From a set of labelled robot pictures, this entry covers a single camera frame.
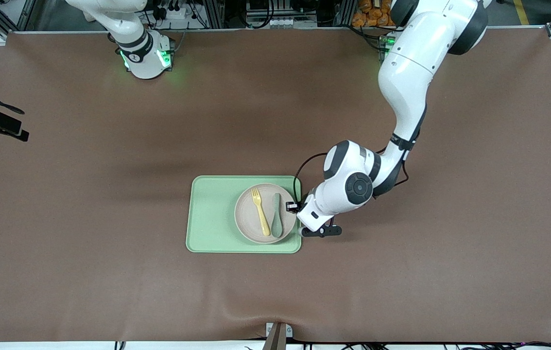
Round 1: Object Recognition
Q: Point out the grey-green plastic spoon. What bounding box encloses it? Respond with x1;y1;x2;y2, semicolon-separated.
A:
270;192;284;239

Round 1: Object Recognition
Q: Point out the yellow plastic fork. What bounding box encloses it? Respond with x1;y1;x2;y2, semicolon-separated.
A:
251;188;271;237

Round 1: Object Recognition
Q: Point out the beige round plate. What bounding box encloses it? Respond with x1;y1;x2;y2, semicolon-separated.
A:
234;183;298;245

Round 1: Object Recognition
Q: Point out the light green rectangular tray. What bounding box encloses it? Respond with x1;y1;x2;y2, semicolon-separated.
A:
186;175;302;254

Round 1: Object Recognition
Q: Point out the brown table cover mat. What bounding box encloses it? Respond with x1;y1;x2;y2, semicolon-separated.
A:
0;30;551;343

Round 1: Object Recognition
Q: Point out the metal table clamp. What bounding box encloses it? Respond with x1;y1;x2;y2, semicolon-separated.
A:
262;322;293;350

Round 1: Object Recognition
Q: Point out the white connector block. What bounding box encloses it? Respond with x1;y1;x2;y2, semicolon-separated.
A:
249;16;296;29

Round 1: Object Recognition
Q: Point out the white power strip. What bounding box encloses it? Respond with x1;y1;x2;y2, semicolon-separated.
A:
152;0;203;21

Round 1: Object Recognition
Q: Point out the orange snack packet pile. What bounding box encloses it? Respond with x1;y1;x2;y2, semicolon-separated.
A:
352;0;396;28

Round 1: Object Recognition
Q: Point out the aluminium frame post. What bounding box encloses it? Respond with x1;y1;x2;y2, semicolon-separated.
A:
339;0;358;27
205;0;226;29

